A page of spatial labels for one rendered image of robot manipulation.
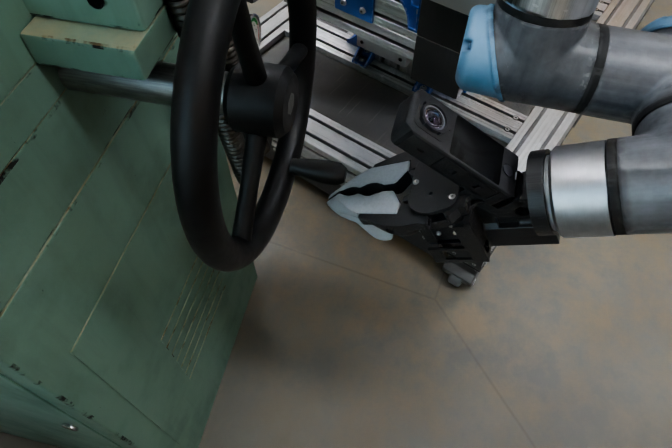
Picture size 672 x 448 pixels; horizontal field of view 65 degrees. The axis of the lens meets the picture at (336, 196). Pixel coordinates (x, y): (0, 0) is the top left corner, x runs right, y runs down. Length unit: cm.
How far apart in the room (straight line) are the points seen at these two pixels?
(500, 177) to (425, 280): 84
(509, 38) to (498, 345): 88
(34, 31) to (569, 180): 42
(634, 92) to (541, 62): 8
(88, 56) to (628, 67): 41
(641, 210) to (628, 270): 102
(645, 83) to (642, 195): 10
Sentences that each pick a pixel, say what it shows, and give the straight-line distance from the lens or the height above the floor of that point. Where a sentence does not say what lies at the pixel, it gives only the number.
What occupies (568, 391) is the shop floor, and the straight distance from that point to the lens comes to 126.
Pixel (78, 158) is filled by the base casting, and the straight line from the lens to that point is 55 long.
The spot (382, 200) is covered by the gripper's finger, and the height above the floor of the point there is 72.
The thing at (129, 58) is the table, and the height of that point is 86.
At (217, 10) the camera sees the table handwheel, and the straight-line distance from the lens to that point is 32.
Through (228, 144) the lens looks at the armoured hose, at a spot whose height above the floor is 70.
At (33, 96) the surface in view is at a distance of 49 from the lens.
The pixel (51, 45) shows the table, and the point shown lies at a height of 86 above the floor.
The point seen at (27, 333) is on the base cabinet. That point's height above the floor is 67.
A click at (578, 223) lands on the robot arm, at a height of 78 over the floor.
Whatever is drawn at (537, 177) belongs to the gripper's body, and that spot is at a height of 80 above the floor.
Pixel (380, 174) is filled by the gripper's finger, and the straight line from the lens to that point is 51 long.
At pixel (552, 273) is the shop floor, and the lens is 136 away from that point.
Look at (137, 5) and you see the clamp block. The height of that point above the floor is 89.
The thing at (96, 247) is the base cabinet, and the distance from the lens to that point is 61.
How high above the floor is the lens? 112
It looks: 54 degrees down
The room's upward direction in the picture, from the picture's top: straight up
